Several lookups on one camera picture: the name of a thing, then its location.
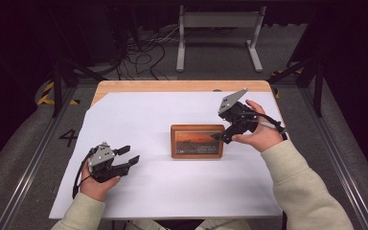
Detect wooden picture frame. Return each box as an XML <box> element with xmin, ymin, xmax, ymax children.
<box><xmin>170</xmin><ymin>124</ymin><xmax>226</xmax><ymax>160</ymax></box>

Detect person's right hand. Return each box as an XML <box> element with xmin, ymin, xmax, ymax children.
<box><xmin>231</xmin><ymin>99</ymin><xmax>286</xmax><ymax>153</ymax></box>

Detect person's light trousers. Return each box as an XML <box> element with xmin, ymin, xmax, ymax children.
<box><xmin>126</xmin><ymin>218</ymin><xmax>253</xmax><ymax>230</ymax></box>

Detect white metal stand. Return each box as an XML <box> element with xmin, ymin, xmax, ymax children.
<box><xmin>175</xmin><ymin>5</ymin><xmax>267</xmax><ymax>73</ymax></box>

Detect aluminium floor rail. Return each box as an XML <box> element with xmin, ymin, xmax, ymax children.
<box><xmin>0</xmin><ymin>85</ymin><xmax>78</xmax><ymax>230</ymax></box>
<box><xmin>300</xmin><ymin>85</ymin><xmax>368</xmax><ymax>230</ymax></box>

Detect hand-held gripper cable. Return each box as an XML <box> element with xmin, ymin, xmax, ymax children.
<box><xmin>72</xmin><ymin>148</ymin><xmax>95</xmax><ymax>199</ymax></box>
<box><xmin>245</xmin><ymin>110</ymin><xmax>289</xmax><ymax>142</ymax></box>

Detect white paper sheet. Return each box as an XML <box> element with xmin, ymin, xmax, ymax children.
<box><xmin>48</xmin><ymin>91</ymin><xmax>284</xmax><ymax>220</ymax></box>

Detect black metal stand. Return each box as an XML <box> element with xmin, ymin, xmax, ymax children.
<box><xmin>266</xmin><ymin>57</ymin><xmax>325</xmax><ymax>118</ymax></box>
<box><xmin>51</xmin><ymin>57</ymin><xmax>106</xmax><ymax>118</ymax></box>

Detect tangle of black floor cables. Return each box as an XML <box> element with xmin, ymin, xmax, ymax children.
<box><xmin>108</xmin><ymin>25</ymin><xmax>180</xmax><ymax>81</ymax></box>

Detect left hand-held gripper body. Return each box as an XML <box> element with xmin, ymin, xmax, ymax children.
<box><xmin>87</xmin><ymin>142</ymin><xmax>130</xmax><ymax>184</ymax></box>

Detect yellow black hazard tape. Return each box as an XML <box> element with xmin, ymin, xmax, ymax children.
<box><xmin>37</xmin><ymin>80</ymin><xmax>81</xmax><ymax>106</ymax></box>

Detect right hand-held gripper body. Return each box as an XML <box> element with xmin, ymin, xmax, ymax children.
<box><xmin>218</xmin><ymin>88</ymin><xmax>260</xmax><ymax>145</ymax></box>

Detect right hand-held gripper cable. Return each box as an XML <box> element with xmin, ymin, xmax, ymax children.
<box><xmin>245</xmin><ymin>110</ymin><xmax>289</xmax><ymax>142</ymax></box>

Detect left hand-held gripper cable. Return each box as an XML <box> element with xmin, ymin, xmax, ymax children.
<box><xmin>72</xmin><ymin>148</ymin><xmax>95</xmax><ymax>199</ymax></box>

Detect person's left hand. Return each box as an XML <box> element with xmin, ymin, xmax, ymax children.
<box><xmin>79</xmin><ymin>159</ymin><xmax>123</xmax><ymax>202</ymax></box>

